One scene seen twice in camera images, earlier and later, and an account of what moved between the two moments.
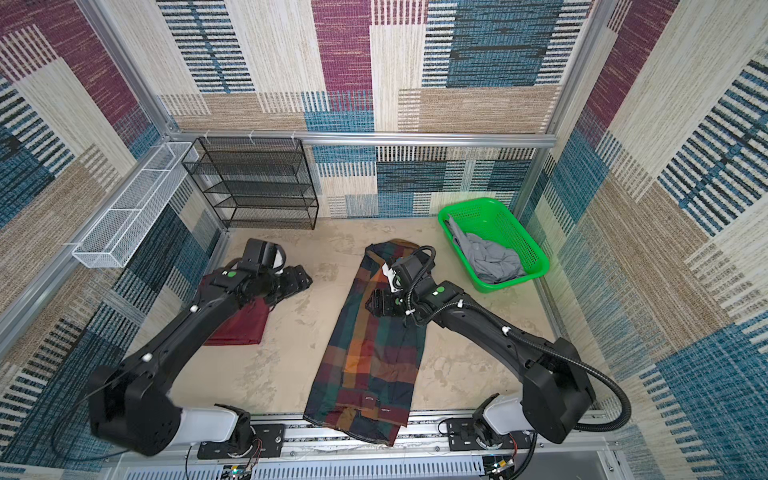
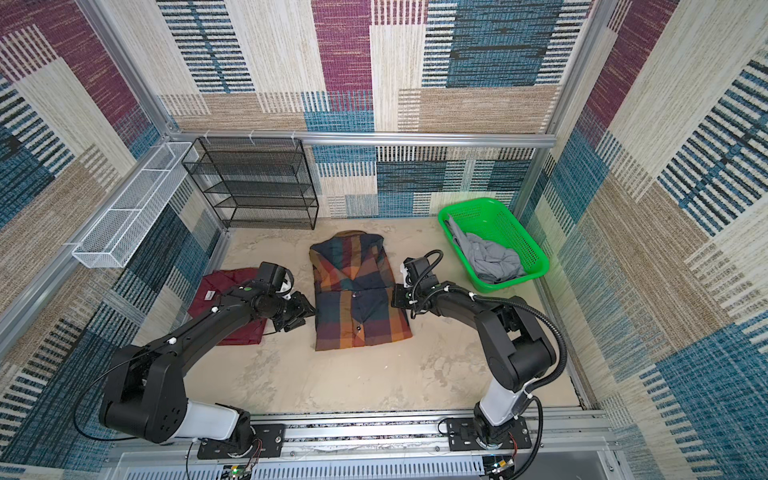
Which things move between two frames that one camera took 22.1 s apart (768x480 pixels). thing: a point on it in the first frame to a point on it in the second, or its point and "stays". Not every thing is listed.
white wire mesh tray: x=115 y=237 stays
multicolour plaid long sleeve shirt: x=368 y=374 to x=355 y=296
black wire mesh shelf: x=256 y=183 stays
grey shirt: x=489 y=262 stays
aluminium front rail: x=596 y=451 stays
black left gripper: x=296 y=283 to x=302 y=309
